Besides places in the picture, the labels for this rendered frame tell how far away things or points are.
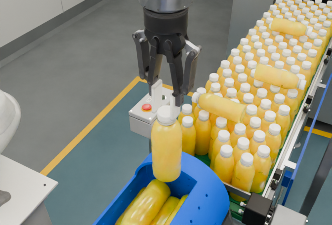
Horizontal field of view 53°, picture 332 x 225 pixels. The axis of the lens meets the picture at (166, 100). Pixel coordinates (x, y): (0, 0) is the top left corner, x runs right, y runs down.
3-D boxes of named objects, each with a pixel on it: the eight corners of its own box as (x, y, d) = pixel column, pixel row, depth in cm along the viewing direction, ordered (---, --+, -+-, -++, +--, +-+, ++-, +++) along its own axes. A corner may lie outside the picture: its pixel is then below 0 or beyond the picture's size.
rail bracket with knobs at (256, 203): (234, 222, 111) (238, 204, 105) (242, 206, 116) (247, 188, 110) (263, 236, 107) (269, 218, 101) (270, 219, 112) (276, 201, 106)
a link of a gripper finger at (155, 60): (158, 40, 57) (151, 37, 58) (149, 88, 65) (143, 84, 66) (170, 31, 60) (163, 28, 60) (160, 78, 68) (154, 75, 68)
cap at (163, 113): (160, 125, 68) (160, 118, 67) (154, 113, 71) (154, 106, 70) (178, 120, 70) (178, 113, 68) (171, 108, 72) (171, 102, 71)
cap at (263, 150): (257, 147, 113) (258, 143, 112) (269, 148, 113) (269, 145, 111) (257, 155, 110) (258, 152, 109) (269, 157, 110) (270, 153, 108)
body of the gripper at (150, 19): (131, 6, 54) (134, 56, 60) (176, 18, 51) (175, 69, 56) (156, -9, 59) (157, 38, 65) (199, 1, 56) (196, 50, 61)
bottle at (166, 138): (158, 187, 79) (156, 131, 67) (148, 166, 84) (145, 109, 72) (186, 178, 80) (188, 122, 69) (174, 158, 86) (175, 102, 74)
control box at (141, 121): (130, 131, 131) (128, 110, 125) (157, 103, 145) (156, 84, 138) (151, 140, 127) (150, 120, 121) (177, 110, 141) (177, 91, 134)
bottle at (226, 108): (237, 124, 116) (190, 106, 124) (242, 124, 122) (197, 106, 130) (244, 105, 115) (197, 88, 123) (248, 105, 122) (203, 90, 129)
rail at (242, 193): (156, 158, 127) (156, 152, 125) (157, 156, 127) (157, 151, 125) (258, 205, 111) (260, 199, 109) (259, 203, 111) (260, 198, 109)
